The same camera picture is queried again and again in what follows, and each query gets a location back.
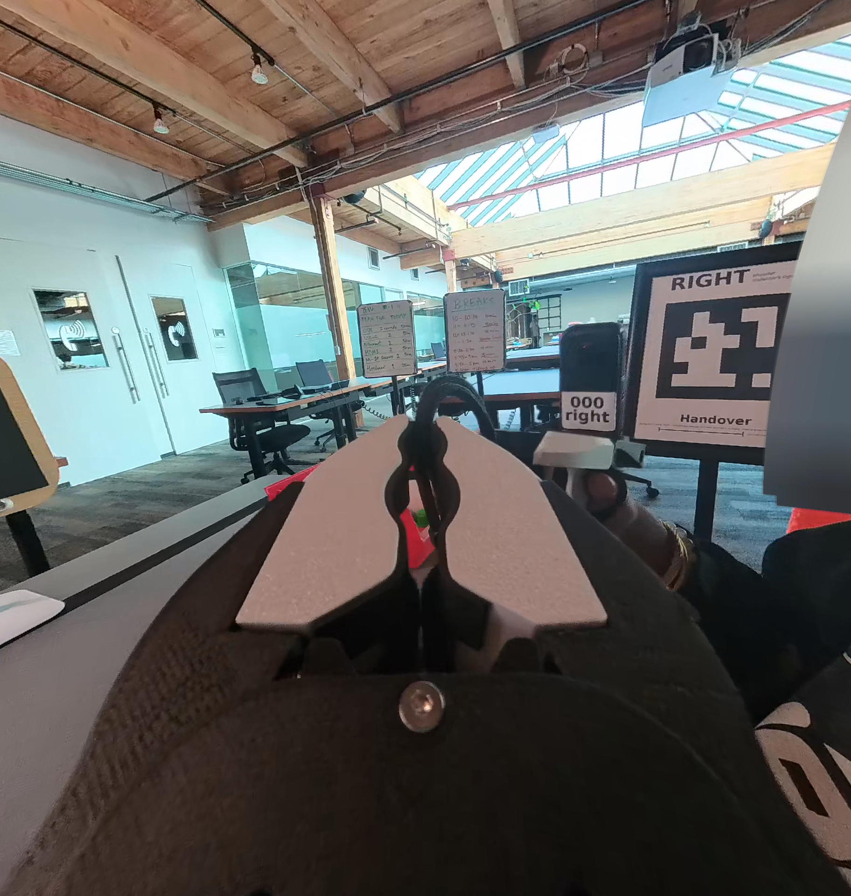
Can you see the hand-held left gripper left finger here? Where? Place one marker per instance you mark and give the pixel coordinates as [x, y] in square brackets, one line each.
[327, 546]

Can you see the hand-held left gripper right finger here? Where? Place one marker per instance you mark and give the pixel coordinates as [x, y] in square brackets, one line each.
[523, 553]

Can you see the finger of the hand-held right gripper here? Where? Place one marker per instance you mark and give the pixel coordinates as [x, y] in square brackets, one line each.
[572, 451]

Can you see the red plastic storage bin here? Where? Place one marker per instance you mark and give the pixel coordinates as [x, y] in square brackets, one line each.
[289, 483]

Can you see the person's right forearm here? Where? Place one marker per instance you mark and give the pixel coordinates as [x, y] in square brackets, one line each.
[733, 616]

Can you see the person's right hand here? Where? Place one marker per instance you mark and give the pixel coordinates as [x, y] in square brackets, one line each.
[628, 518]

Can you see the handwritten whiteboard sign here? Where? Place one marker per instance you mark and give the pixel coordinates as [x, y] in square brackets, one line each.
[387, 339]
[474, 329]

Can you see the black framed marker sign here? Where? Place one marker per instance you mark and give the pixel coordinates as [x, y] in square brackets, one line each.
[712, 427]

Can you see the black office chair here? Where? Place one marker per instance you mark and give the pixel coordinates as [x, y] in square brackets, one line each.
[313, 372]
[236, 388]

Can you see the orange traffic cone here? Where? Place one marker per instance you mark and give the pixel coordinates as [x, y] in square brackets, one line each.
[817, 521]

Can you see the white ceiling projector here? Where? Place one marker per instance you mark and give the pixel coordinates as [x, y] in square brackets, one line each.
[684, 91]

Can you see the white desk lamp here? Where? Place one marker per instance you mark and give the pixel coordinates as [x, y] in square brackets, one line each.
[12, 616]

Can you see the ceiling light bulb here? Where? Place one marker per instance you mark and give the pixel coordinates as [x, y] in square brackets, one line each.
[161, 124]
[259, 73]

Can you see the wooden support post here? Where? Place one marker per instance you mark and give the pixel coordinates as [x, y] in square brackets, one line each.
[331, 294]

